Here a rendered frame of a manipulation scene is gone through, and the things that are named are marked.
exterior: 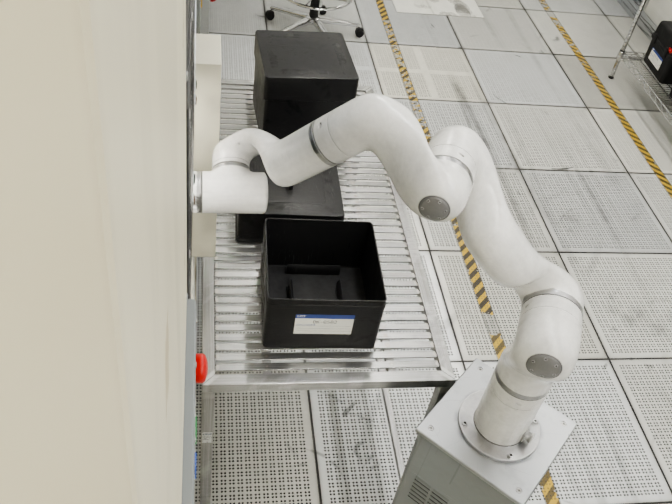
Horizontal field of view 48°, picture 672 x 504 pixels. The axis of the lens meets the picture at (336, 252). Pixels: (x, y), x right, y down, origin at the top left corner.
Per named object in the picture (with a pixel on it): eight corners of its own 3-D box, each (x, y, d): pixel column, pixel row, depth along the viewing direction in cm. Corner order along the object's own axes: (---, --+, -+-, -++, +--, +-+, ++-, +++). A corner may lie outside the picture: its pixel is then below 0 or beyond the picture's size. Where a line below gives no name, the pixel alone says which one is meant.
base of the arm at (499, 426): (553, 424, 175) (581, 375, 163) (515, 479, 163) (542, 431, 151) (483, 378, 182) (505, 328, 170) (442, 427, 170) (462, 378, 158)
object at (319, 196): (342, 244, 210) (348, 209, 201) (235, 241, 205) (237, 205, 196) (332, 178, 231) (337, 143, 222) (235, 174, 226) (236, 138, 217)
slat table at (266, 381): (396, 527, 233) (456, 380, 181) (199, 538, 222) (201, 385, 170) (342, 239, 325) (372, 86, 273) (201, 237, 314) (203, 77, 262)
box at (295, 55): (348, 147, 243) (360, 79, 226) (259, 147, 237) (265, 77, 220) (332, 98, 263) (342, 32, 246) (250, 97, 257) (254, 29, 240)
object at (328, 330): (261, 348, 180) (266, 299, 168) (259, 265, 200) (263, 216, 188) (375, 349, 184) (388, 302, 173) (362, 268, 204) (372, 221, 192)
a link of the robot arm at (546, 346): (553, 365, 164) (593, 290, 147) (544, 433, 150) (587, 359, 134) (499, 347, 165) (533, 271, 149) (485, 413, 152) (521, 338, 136)
